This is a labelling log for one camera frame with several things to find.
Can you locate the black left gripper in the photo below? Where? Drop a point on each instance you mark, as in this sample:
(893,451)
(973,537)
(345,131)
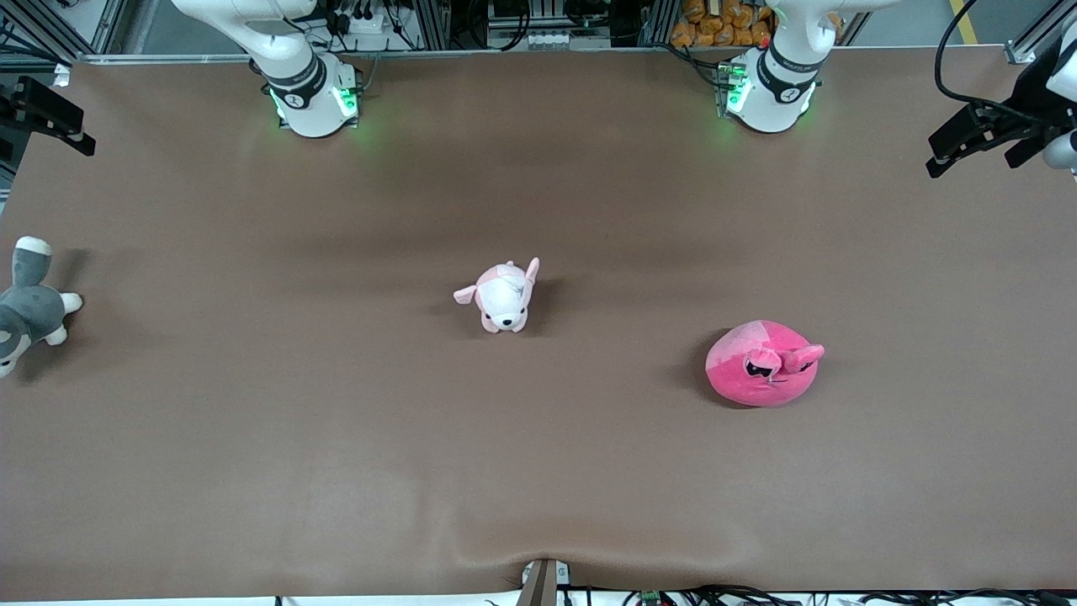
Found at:
(1015,124)

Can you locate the round hot pink plush toy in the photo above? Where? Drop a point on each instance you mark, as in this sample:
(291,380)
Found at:
(757,374)

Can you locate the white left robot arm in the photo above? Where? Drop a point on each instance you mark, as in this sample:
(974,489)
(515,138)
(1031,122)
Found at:
(770,101)

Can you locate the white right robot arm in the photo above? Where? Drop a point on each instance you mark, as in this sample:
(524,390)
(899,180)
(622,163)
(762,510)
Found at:
(307,101)

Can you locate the grey white plush husky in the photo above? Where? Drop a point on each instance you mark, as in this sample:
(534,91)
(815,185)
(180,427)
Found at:
(29,311)

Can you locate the bag of orange snacks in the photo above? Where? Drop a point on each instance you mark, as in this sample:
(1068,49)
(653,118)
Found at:
(724,25)

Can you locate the white power strip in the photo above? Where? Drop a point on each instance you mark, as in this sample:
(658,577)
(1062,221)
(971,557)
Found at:
(358,21)

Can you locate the white terminal block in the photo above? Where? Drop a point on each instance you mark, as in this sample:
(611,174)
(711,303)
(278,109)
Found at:
(555,39)

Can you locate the small pale pink plush dog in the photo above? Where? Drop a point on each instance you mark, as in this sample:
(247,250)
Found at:
(503,299)

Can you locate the brown table cover sheet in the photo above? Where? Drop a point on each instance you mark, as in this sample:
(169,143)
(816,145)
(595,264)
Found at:
(538,471)

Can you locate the small white corner bracket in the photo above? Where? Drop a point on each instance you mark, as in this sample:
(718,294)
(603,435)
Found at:
(61,76)

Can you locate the aluminium frame profile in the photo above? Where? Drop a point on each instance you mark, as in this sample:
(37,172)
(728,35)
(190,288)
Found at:
(1031,42)
(101,25)

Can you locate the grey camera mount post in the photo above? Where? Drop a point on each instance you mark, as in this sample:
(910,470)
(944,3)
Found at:
(541,583)

